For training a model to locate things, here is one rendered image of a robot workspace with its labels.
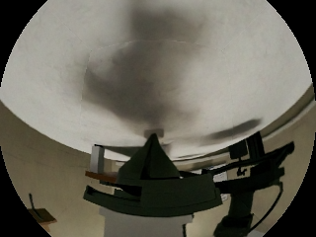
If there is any brown wooden stand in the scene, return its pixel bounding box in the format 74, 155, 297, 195
85, 144, 118, 184

